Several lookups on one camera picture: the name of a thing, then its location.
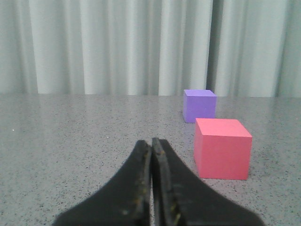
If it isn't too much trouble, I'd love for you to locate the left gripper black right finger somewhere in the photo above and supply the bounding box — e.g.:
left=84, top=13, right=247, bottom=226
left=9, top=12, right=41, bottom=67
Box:
left=152, top=138, right=263, bottom=226

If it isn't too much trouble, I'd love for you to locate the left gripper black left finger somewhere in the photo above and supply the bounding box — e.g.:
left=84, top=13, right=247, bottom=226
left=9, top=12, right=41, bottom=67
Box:
left=53, top=140, right=151, bottom=226

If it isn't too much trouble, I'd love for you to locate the pink foam cube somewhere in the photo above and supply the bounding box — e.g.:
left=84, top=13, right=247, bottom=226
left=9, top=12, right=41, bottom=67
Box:
left=194, top=118, right=252, bottom=180

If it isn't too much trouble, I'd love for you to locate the purple foam cube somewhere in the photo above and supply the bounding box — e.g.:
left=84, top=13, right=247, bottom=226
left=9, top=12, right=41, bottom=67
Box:
left=183, top=89, right=217, bottom=123

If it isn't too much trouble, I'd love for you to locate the pale green curtain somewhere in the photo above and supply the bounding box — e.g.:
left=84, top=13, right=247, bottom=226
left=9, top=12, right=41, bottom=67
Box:
left=0, top=0, right=301, bottom=97

